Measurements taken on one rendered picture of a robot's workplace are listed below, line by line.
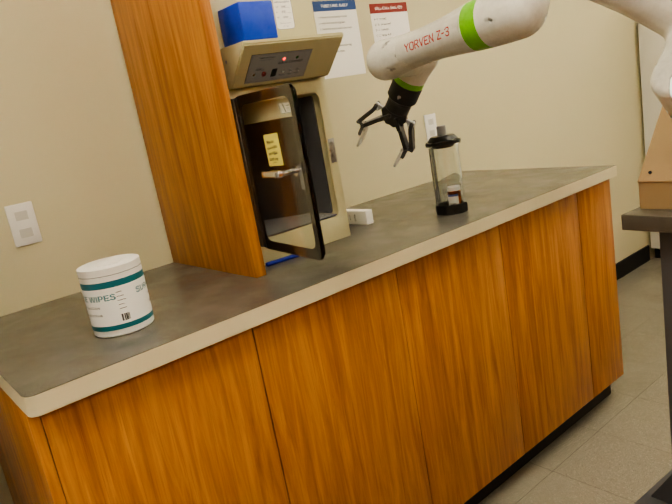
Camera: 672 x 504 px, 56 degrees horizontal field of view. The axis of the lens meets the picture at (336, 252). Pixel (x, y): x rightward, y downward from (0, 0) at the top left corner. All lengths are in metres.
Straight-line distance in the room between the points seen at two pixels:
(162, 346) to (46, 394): 0.22
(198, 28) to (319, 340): 0.79
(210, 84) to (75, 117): 0.52
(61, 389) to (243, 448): 0.44
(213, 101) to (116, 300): 0.53
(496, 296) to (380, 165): 0.84
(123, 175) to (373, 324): 0.88
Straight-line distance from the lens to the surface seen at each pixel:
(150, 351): 1.26
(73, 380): 1.23
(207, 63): 1.57
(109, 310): 1.38
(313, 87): 1.83
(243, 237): 1.60
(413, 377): 1.76
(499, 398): 2.09
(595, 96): 3.93
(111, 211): 1.98
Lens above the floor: 1.33
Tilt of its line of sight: 13 degrees down
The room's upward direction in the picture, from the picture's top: 10 degrees counter-clockwise
